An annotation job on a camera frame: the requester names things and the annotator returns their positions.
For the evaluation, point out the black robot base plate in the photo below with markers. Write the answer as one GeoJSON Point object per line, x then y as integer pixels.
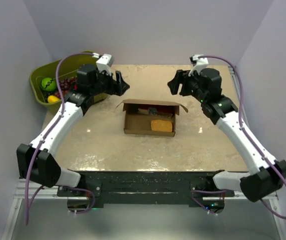
{"type": "Point", "coordinates": [146, 187]}

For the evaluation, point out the yellow toy lemon front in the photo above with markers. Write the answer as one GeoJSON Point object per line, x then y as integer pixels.
{"type": "Point", "coordinates": [52, 99]}

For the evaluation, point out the green plastic bin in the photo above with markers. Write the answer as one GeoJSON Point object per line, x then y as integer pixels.
{"type": "Point", "coordinates": [68, 69]}

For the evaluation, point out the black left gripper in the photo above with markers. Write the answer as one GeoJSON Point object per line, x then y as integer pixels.
{"type": "Point", "coordinates": [118, 87]}

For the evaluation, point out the purple toy grapes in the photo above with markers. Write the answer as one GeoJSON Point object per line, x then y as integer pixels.
{"type": "Point", "coordinates": [65, 86]}

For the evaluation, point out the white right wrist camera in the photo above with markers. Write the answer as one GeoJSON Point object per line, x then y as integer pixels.
{"type": "Point", "coordinates": [199, 62]}

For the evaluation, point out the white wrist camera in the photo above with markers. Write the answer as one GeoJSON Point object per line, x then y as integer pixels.
{"type": "Point", "coordinates": [199, 62]}
{"type": "Point", "coordinates": [104, 64]}

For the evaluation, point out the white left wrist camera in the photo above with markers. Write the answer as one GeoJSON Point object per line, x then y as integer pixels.
{"type": "Point", "coordinates": [104, 64]}

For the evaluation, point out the orange sponge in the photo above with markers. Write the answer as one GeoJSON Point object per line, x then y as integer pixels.
{"type": "Point", "coordinates": [161, 125]}

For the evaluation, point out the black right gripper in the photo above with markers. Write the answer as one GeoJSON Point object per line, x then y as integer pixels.
{"type": "Point", "coordinates": [181, 77]}

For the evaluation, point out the red snack bar package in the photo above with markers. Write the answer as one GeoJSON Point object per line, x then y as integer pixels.
{"type": "Point", "coordinates": [155, 112]}

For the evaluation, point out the aluminium frame rail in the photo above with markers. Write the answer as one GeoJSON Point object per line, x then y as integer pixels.
{"type": "Point", "coordinates": [271, 202]}

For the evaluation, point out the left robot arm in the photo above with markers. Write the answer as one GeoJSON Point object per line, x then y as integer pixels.
{"type": "Point", "coordinates": [36, 160]}

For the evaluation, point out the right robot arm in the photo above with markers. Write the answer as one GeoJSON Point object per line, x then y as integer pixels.
{"type": "Point", "coordinates": [260, 180]}

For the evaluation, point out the brown cardboard box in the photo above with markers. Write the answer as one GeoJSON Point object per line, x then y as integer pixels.
{"type": "Point", "coordinates": [139, 124]}

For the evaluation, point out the green toy ball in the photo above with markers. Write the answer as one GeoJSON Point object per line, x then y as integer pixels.
{"type": "Point", "coordinates": [48, 84]}

